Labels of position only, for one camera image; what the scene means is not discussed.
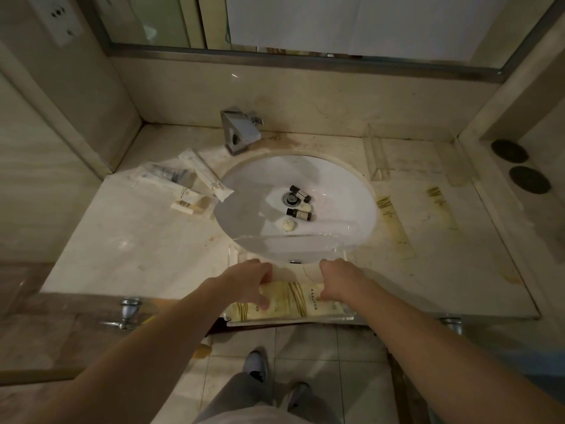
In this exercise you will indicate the clear razor packet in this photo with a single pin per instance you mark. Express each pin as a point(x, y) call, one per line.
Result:
point(165, 174)

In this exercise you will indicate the white wall outlet panel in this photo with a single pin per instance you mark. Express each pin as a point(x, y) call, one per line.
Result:
point(55, 17)

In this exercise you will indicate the person's grey trousers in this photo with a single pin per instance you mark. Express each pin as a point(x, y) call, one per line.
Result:
point(238, 401)

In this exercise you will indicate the clear acrylic organizer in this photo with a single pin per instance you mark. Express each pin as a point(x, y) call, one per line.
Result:
point(379, 158)

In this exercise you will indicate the person's left hand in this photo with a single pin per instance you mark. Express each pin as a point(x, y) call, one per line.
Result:
point(240, 284)

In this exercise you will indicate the person's left shoe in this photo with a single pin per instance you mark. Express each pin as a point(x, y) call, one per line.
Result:
point(256, 366)

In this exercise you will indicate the small round soap packet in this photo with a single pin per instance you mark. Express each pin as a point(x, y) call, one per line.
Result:
point(302, 206)
point(289, 225)

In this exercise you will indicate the person's right forearm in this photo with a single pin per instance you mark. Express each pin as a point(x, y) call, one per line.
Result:
point(441, 362)

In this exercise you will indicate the person's right shoe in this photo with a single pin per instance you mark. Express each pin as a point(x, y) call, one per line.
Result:
point(300, 395)

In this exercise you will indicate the small cream box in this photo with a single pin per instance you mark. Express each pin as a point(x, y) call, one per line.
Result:
point(190, 206)

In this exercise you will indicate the white paper sheet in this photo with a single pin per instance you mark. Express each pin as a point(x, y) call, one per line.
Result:
point(353, 22)

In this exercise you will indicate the small black-capped bottle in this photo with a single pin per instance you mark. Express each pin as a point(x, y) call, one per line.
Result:
point(300, 194)
point(299, 214)

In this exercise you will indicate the yellow cloth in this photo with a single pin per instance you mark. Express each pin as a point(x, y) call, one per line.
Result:
point(203, 350)

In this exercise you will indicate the chrome towel bar bracket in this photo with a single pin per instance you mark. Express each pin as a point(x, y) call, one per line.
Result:
point(452, 326)
point(128, 311)

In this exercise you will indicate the chrome sink drain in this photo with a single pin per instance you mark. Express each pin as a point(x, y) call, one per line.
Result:
point(289, 200)

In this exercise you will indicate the chrome faucet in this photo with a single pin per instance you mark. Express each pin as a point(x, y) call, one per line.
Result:
point(240, 130)

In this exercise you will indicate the person's shoe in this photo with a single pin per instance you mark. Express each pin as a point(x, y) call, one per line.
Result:
point(300, 395)
point(256, 366)

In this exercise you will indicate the white sink basin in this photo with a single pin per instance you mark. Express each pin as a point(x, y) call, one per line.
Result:
point(256, 194)

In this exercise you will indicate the clear acrylic tray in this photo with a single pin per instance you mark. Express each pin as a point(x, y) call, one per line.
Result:
point(291, 322)

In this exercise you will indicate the person's left forearm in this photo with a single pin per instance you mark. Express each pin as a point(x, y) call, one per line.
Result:
point(132, 375)

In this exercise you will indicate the person's right hand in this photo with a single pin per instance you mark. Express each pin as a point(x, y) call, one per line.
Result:
point(348, 282)

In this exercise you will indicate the metal-framed wall mirror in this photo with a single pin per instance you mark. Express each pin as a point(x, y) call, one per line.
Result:
point(145, 22)

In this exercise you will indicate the black round coaster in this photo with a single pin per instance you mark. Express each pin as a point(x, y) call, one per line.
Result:
point(529, 180)
point(509, 150)

